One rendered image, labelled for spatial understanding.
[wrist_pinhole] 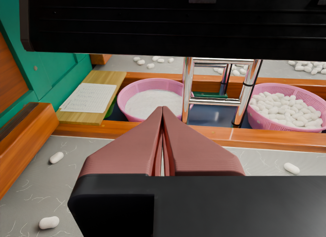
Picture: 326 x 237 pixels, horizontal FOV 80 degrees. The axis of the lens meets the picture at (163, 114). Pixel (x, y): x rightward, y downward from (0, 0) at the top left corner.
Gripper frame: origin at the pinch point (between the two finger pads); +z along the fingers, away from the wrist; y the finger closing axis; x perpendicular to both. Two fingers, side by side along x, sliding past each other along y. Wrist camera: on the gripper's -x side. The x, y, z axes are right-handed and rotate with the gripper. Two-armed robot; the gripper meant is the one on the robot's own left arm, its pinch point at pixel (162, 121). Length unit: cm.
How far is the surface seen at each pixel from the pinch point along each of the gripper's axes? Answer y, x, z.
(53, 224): 20.5, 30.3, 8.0
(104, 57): 24, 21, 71
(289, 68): -60, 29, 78
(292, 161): -33, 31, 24
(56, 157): 26.4, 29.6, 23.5
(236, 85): -29, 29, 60
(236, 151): -19.7, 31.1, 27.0
